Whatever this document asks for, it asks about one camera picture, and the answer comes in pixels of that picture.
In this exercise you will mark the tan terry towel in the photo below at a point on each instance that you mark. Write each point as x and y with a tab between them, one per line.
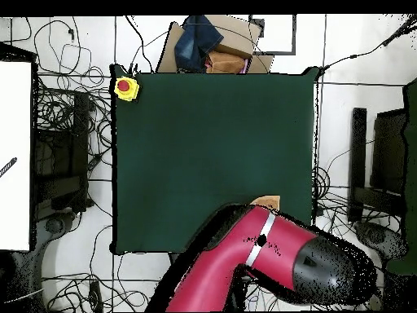
268	201

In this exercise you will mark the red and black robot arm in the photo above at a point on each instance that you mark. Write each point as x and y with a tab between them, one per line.
260	260

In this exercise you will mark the dark green table cloth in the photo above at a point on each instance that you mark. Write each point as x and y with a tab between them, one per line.
195	146

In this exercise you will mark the orange folded cloth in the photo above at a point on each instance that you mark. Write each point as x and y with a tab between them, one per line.
224	63

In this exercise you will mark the yellow emergency stop button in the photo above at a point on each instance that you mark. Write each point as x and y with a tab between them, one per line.
130	94

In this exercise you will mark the black floor stand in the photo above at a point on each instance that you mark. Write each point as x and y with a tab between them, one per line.
358	146
81	146

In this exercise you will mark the blue denim jeans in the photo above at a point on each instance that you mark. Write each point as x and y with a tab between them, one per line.
195	42

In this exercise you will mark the brown cardboard box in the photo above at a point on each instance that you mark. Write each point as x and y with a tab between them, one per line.
237	36

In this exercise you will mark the black floor base foot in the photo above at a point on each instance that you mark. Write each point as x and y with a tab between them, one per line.
53	225
381	238

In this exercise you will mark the striped black rod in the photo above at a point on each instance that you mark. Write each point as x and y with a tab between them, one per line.
8	167

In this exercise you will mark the thin black rectangular frame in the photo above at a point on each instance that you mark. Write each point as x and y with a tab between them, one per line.
277	52

